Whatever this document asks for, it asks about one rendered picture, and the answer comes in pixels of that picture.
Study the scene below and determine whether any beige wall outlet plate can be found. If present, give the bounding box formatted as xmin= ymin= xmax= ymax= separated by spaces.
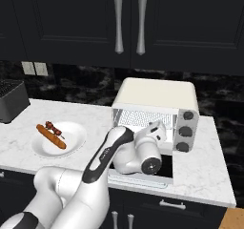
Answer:
xmin=21 ymin=60 xmax=36 ymax=76
xmin=33 ymin=61 xmax=49 ymax=77

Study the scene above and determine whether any white toaster oven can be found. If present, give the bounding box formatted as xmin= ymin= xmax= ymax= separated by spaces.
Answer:
xmin=111 ymin=76 xmax=201 ymax=155

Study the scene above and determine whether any dark grey toaster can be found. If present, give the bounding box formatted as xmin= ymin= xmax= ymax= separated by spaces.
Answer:
xmin=0 ymin=78 xmax=31 ymax=125

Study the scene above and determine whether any brown baguette bread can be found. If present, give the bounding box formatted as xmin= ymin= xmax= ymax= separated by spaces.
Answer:
xmin=35 ymin=123 xmax=68 ymax=151

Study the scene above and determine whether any toaster oven door handle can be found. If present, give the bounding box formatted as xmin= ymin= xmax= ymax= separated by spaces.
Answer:
xmin=107 ymin=175 xmax=169 ymax=190

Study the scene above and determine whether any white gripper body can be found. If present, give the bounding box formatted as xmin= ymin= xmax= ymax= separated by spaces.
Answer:
xmin=156 ymin=119 xmax=169 ymax=142

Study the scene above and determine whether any black toaster oven knob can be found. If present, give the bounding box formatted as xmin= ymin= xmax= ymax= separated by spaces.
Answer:
xmin=175 ymin=141 xmax=191 ymax=154
xmin=178 ymin=125 xmax=193 ymax=138
xmin=183 ymin=110 xmax=195 ymax=121

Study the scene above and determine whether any black upper cupboard door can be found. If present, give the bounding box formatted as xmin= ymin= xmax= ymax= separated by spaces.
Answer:
xmin=130 ymin=0 xmax=244 ymax=77
xmin=0 ymin=0 xmax=29 ymax=62
xmin=9 ymin=0 xmax=132 ymax=70

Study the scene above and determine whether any red kebab skewer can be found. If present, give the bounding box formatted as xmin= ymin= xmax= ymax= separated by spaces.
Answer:
xmin=44 ymin=120 xmax=67 ymax=140

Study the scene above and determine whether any black drawer front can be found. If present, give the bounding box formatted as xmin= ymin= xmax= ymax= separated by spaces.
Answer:
xmin=0 ymin=169 xmax=38 ymax=222
xmin=122 ymin=189 xmax=229 ymax=229

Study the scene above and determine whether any toaster oven wire rack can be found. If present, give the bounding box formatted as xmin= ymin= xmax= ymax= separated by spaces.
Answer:
xmin=115 ymin=109 xmax=174 ymax=130

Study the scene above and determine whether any silver lower cupboard handle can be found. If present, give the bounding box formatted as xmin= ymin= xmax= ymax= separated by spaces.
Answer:
xmin=126 ymin=213 xmax=135 ymax=229
xmin=111 ymin=210 xmax=119 ymax=229

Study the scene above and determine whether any silver cupboard handle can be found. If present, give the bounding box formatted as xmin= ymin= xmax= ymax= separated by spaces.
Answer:
xmin=126 ymin=213 xmax=135 ymax=229
xmin=112 ymin=0 xmax=125 ymax=55
xmin=135 ymin=0 xmax=149 ymax=56
xmin=111 ymin=210 xmax=119 ymax=229

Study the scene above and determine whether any white round plate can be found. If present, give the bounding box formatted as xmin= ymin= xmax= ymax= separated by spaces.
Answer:
xmin=30 ymin=120 xmax=88 ymax=159

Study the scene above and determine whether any toaster oven glass door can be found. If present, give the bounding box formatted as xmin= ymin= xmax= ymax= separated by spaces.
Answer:
xmin=107 ymin=152 xmax=175 ymax=190

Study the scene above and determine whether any silver upper cupboard handle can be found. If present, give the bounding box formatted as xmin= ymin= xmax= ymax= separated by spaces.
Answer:
xmin=135 ymin=0 xmax=149 ymax=56
xmin=112 ymin=0 xmax=125 ymax=55

